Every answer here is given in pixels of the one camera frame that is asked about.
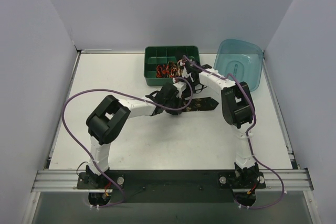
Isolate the translucent blue plastic tub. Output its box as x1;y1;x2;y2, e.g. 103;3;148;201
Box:
214;39;263;91

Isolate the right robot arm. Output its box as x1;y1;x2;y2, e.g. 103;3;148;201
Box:
182;58;258;182

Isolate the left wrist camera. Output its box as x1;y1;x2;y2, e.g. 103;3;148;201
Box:
173;78;187;94

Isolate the orange patterned rolled tie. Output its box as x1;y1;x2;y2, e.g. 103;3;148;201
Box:
167;61;178;78

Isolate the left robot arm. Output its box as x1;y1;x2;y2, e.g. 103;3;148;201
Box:
86;81;193;183

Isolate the black gold floral tie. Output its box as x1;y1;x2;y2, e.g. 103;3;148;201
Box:
182;97;218;112

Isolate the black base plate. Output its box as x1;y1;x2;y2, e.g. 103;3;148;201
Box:
77;170;266;205

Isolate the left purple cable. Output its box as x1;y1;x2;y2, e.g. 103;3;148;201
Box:
60;77;195;208

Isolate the green compartment tray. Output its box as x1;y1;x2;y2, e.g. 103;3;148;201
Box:
143;46;200;87

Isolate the beige patterned rolled tie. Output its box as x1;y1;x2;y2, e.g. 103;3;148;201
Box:
177;60;187;77

